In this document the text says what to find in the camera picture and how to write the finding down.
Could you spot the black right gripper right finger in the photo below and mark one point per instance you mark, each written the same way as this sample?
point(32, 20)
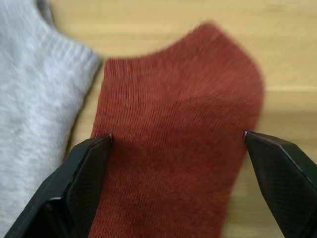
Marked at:
point(284, 186)

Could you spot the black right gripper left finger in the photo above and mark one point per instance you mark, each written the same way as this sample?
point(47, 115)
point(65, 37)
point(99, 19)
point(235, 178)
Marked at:
point(74, 186)

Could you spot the light grey sock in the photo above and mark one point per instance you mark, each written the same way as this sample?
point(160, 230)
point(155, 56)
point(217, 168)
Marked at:
point(37, 99)

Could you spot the rust red sock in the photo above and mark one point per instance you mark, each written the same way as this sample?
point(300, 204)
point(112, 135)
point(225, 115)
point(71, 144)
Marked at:
point(173, 124)

